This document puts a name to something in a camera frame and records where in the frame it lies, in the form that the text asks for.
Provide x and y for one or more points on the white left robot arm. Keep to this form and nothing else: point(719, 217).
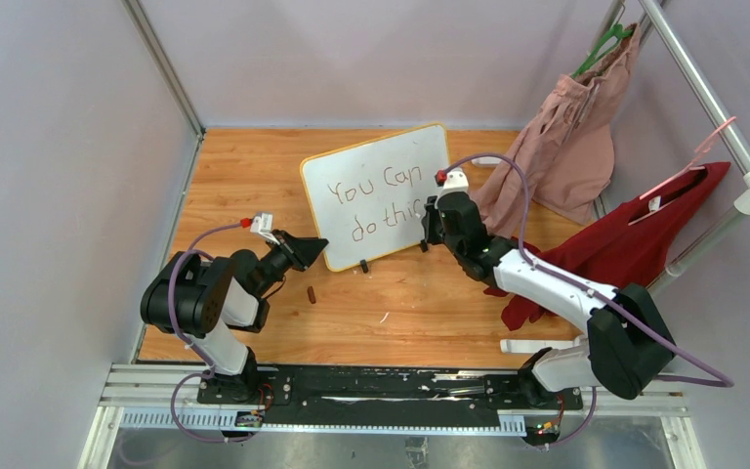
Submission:
point(204, 301)

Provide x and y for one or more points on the yellow framed whiteboard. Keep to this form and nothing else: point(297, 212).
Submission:
point(368, 199)

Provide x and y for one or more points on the metal clothes rack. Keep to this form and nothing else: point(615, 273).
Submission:
point(656, 129)

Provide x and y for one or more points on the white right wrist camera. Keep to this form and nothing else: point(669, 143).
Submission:
point(450, 181)

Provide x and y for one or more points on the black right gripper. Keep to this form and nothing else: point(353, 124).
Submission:
point(429, 222)

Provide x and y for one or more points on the pink clothes hanger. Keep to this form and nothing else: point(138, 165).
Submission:
point(700, 151)

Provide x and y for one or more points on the aluminium corner frame post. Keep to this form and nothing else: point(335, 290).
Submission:
point(141, 21)

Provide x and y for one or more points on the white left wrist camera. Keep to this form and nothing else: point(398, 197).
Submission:
point(262, 226)

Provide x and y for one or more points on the pink hanging garment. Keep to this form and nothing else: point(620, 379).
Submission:
point(565, 151)

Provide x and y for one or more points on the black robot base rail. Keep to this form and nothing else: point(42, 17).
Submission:
point(365, 400)

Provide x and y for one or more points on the white whiteboard eraser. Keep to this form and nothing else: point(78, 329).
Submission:
point(486, 160)

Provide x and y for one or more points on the red hanging garment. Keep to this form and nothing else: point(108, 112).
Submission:
point(629, 244)

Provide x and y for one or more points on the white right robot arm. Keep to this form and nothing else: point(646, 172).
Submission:
point(624, 336)

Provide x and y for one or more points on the green clothes hanger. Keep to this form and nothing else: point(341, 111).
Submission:
point(603, 46)

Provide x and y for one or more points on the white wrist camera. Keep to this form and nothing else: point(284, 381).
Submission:
point(450, 181)
point(262, 226)

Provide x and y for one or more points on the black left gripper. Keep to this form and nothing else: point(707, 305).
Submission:
point(303, 250)

